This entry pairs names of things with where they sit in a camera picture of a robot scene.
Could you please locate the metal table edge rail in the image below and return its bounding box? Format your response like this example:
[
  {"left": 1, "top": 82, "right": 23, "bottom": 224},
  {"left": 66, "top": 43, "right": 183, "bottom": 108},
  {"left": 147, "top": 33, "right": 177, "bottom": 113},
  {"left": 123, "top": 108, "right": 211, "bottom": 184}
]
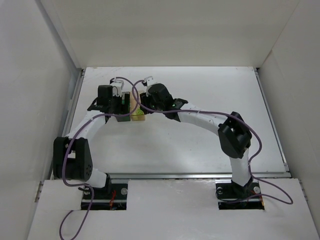
[{"left": 109, "top": 172, "right": 292, "bottom": 180}]

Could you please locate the grey transparent container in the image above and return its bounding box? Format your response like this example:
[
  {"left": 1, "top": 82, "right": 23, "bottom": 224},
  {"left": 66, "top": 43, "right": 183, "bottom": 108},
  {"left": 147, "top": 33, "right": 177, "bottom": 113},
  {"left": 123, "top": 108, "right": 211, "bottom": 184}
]
[{"left": 115, "top": 114, "right": 131, "bottom": 123}]

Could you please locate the lime curved lego brick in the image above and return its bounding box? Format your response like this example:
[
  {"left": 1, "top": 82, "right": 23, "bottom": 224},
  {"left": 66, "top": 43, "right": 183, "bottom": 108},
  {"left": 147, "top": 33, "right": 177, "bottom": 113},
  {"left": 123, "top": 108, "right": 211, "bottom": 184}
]
[{"left": 132, "top": 109, "right": 144, "bottom": 117}]

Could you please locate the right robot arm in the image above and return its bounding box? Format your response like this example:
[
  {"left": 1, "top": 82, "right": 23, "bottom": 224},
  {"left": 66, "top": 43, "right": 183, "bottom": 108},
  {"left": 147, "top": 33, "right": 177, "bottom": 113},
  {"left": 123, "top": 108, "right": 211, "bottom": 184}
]
[{"left": 140, "top": 82, "right": 253, "bottom": 199}]

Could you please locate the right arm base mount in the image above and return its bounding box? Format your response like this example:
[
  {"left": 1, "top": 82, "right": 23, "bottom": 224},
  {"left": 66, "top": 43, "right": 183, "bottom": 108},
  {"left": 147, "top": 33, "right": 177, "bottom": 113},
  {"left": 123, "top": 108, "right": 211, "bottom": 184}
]
[{"left": 215, "top": 182, "right": 265, "bottom": 210}]

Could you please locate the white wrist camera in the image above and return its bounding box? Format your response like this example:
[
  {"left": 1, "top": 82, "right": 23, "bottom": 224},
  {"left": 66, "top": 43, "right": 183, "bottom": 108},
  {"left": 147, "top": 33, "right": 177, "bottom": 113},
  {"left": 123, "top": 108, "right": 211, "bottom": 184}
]
[
  {"left": 142, "top": 76, "right": 158, "bottom": 88},
  {"left": 109, "top": 78, "right": 125, "bottom": 97}
]

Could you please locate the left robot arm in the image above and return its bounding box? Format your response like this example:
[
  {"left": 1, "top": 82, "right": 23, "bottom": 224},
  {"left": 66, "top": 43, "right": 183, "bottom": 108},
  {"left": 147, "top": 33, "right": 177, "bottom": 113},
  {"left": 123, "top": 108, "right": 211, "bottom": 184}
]
[{"left": 53, "top": 80, "right": 130, "bottom": 194}]

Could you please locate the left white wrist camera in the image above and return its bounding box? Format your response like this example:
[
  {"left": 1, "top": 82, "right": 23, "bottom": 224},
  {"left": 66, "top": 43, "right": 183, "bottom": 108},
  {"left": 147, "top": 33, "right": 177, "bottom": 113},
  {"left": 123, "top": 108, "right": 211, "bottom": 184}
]
[{"left": 109, "top": 78, "right": 125, "bottom": 97}]

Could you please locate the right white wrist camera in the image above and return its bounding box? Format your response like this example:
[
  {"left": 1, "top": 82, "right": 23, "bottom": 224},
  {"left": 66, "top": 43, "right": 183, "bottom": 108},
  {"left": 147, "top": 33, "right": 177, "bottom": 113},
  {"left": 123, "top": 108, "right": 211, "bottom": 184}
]
[{"left": 142, "top": 76, "right": 158, "bottom": 88}]

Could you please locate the purple cable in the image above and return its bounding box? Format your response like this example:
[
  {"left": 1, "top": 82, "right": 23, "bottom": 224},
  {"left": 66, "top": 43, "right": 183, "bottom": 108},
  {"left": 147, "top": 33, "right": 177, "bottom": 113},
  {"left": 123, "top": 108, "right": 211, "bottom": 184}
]
[
  {"left": 131, "top": 79, "right": 294, "bottom": 205},
  {"left": 59, "top": 76, "right": 141, "bottom": 240}
]

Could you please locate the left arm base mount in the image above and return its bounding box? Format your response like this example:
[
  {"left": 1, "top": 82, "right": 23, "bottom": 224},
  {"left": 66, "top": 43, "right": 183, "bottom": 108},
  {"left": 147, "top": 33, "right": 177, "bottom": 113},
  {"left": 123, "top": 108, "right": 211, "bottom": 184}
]
[{"left": 90, "top": 183, "right": 128, "bottom": 211}]

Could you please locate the orange transparent container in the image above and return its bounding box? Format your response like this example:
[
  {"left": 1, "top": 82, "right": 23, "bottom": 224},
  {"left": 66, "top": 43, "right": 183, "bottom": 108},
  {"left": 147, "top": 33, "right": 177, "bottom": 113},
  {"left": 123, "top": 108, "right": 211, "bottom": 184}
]
[{"left": 130, "top": 92, "right": 146, "bottom": 121}]

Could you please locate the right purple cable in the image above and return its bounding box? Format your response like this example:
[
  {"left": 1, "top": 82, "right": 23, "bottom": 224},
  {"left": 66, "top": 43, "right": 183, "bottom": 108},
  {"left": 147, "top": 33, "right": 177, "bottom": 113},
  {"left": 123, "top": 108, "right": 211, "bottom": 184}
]
[{"left": 131, "top": 79, "right": 294, "bottom": 205}]

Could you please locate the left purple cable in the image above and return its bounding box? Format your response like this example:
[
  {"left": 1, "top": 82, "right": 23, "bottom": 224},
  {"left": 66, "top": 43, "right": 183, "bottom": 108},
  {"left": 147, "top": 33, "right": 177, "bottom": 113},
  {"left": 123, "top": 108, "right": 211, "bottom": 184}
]
[{"left": 59, "top": 76, "right": 141, "bottom": 240}]

